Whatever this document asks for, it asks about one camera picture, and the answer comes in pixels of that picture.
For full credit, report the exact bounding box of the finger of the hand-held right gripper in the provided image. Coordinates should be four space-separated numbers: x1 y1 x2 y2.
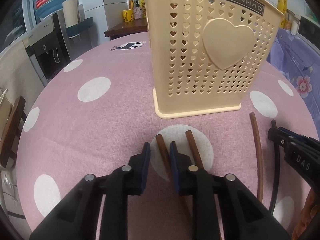
276 127 313 141
267 127 292 147

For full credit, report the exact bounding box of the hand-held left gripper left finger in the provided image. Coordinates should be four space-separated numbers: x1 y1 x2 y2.
29 142 151 240

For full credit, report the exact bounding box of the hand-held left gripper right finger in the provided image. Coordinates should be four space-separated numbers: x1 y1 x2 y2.
169 141 293 240

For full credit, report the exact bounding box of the brown wooden chopstick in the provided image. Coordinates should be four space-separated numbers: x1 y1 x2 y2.
155 134 193 223
249 112 265 203
185 130 205 172

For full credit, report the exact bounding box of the beige perforated utensil holder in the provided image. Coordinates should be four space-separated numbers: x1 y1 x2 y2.
141 0 285 120

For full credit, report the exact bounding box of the person's right hand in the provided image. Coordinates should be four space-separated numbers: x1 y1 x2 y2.
296 191 320 240

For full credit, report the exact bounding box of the pink polka dot tablecloth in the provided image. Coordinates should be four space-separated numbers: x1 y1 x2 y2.
16 31 320 240

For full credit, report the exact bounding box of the purple floral cloth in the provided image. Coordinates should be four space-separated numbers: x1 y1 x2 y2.
266 27 320 140

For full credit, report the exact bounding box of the yellow patterned cylinder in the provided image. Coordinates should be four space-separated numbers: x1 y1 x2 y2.
277 0 288 28

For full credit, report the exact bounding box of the dark wooden cabinet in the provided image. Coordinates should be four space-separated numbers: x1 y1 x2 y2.
104 19 148 40

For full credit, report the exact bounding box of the small dark wooden stool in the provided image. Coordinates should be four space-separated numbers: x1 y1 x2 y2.
0 95 27 168

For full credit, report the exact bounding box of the yellow mug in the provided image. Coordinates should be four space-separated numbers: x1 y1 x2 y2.
122 9 135 23

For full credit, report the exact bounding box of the floral small bottle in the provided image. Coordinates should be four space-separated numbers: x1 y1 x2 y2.
134 0 143 19

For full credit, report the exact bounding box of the yellow soap dispenser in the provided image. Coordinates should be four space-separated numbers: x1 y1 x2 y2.
139 0 148 19

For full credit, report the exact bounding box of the silver black water dispenser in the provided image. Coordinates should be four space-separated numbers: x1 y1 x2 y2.
22 12 72 80

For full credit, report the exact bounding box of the white framed window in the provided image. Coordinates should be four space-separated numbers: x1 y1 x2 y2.
1 0 38 53

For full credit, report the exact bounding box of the dark blue wall tray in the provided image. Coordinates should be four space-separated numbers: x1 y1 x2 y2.
66 17 97 38

